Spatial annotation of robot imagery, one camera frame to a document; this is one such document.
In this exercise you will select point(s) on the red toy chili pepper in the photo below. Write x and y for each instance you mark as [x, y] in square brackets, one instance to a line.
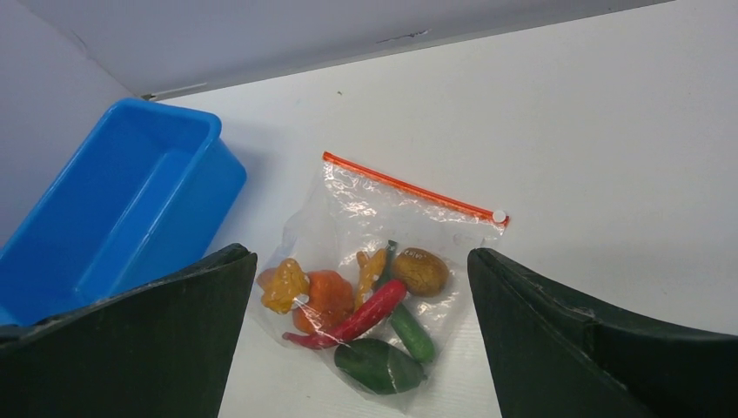
[378, 307]

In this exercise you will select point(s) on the orange toy pumpkin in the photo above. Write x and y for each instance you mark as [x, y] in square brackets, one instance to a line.
[330, 302]

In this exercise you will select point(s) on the yellow fried food piece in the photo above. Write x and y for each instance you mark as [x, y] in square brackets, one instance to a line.
[370, 269]

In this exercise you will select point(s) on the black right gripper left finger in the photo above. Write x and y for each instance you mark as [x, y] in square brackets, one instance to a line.
[163, 349]

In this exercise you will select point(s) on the green toy avocado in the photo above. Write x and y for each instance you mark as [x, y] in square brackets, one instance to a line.
[378, 367]

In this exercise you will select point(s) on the golden fried nugget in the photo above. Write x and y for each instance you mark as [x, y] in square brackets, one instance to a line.
[283, 286]

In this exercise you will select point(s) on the round brown fried ball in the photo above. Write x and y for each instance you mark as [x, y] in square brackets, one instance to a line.
[427, 274]

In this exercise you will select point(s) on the blue plastic bin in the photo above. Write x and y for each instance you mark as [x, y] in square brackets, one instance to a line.
[142, 197]

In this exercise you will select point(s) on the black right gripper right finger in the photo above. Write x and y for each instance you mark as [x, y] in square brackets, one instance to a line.
[554, 351]

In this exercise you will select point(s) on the green toy chili pepper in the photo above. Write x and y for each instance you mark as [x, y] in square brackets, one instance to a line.
[414, 337]

